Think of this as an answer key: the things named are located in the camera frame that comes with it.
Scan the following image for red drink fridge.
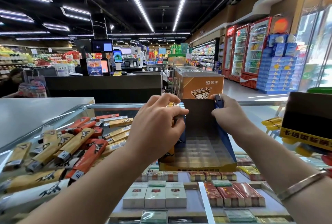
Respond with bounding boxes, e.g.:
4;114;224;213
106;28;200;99
240;16;272;90
230;23;251;83
223;25;237;79

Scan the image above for silver bracelet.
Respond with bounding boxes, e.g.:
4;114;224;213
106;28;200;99
276;169;328;202

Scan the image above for blue yellow lighter display box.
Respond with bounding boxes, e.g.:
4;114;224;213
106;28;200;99
160;98;238;172

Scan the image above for row of cigarette packs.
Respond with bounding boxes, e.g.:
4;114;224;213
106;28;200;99
122;163;268;224

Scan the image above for person's right forearm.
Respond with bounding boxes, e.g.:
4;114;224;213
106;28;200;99
236;120;332;224

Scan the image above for orange round sign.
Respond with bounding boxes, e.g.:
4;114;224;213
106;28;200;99
270;16;291;34

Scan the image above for long ceiling light strip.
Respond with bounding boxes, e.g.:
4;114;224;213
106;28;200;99
118;0;155;32
172;0;195;32

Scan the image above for glass entrance doors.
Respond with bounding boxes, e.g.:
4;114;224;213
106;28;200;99
298;0;332;91

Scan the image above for brown cardboard carton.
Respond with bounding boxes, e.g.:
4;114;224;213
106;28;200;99
175;66;225;100

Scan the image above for hanging plastic bags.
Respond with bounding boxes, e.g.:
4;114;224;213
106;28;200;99
18;76;47;98

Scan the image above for red green container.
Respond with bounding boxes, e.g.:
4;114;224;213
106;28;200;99
306;88;332;95

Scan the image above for person's right hand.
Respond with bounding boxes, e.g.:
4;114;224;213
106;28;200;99
210;94;253;137

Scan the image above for person's left hand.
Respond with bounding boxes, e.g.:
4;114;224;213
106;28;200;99
126;93;190;166

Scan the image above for pile of yellow red lighters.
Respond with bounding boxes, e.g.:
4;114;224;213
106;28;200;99
0;113;135;214

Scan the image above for black checkout monitor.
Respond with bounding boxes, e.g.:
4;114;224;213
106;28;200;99
91;40;113;53

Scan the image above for blue poster screen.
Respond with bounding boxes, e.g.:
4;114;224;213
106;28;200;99
86;58;103;76

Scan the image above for grocery rack with bottles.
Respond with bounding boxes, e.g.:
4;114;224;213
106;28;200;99
0;45;27;79

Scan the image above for stack of blue cartons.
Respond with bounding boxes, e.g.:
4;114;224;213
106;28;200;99
257;34;299;93

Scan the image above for black checkout counter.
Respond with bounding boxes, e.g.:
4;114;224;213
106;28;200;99
46;72;163;104

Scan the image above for blue patterned lighter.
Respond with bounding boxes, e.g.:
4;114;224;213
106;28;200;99
214;94;224;109

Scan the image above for pile of blue yellow lighters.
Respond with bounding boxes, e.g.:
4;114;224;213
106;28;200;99
261;117;332;176

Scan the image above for glass display case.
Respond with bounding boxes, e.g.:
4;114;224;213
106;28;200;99
0;101;332;224

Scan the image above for open refrigerated chiller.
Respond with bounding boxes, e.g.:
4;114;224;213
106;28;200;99
189;39;220;72

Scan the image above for black yellow display box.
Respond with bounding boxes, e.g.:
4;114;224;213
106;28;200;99
280;92;332;152

